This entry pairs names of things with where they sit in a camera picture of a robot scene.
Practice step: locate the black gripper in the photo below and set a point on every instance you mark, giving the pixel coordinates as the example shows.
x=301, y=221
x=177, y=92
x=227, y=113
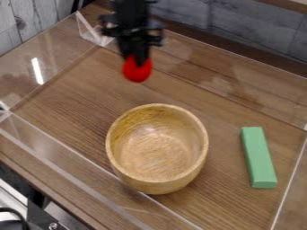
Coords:
x=131, y=21

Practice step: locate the red felt strawberry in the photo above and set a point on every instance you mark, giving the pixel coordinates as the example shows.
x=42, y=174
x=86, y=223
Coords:
x=134, y=72

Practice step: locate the wooden bowl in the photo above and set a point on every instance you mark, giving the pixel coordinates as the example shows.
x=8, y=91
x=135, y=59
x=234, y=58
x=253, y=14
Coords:
x=157, y=146

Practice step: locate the green rectangular block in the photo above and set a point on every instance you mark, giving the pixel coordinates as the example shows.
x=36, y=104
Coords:
x=261, y=167

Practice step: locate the clear acrylic tray enclosure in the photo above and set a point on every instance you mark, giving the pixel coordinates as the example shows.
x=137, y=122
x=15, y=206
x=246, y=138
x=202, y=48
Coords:
x=64, y=93

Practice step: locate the black metal bracket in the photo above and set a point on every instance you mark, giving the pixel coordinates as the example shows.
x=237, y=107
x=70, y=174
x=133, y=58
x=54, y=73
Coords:
x=40, y=220

